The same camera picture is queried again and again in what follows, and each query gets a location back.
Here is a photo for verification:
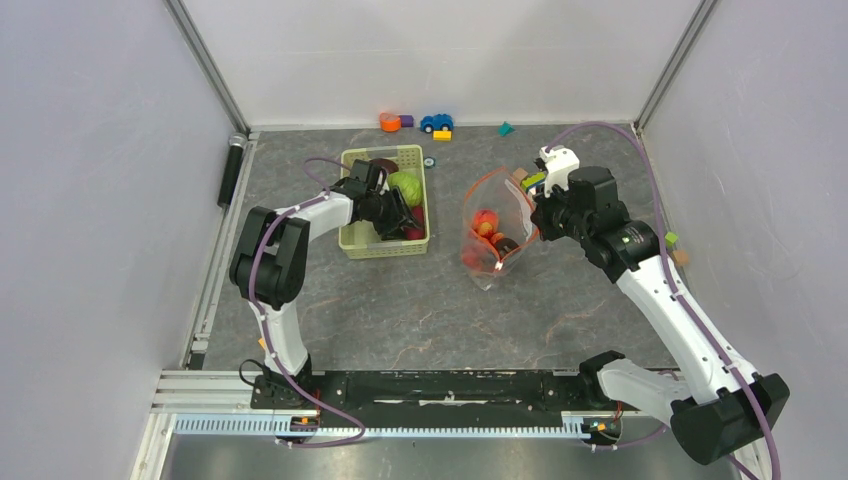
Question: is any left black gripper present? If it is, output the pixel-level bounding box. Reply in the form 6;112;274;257
366;186;422;242

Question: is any green cabbage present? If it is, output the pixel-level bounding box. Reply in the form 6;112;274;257
388;171;424;208

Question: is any purple sweet potato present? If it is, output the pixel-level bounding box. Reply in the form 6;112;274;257
404;205;427;240

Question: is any dark brown mangosteen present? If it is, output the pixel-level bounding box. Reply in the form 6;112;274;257
491;236;520;260
371;158;399;175

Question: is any clear zip top bag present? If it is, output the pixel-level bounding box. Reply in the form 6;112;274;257
460;167;538;291

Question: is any red tomato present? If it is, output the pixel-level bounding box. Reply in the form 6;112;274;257
471;209;499;239

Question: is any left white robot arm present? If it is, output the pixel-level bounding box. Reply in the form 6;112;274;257
229;160;425;408

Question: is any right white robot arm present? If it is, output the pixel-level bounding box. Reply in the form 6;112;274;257
531;166;790;465

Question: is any green plastic basket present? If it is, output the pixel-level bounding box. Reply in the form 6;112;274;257
338;144;431;260

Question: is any green blue white brick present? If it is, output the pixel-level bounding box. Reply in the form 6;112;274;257
520;172;546;197

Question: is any yellow block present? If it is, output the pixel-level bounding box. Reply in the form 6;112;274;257
432;130;453;142

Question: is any purple block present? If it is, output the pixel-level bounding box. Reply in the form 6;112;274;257
399;115;415;128

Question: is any small green cube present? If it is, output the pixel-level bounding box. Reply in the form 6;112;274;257
664;231;679;249

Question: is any blue toy car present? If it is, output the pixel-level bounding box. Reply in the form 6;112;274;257
419;113;454;134

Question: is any teal block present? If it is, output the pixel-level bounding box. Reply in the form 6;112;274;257
498;122;515;137

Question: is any wooden cube right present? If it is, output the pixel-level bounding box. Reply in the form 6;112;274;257
670;249;691;267

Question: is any black microphone left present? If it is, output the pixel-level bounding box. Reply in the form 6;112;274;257
217;133;248;208

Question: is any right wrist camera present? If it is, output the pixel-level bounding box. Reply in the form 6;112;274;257
539;145;580;197

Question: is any orange ring toy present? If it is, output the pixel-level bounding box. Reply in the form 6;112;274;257
378;112;403;133

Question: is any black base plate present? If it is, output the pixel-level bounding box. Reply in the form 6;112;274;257
240;370;633;431

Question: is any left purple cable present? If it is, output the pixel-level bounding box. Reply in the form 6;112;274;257
245;157;367;450

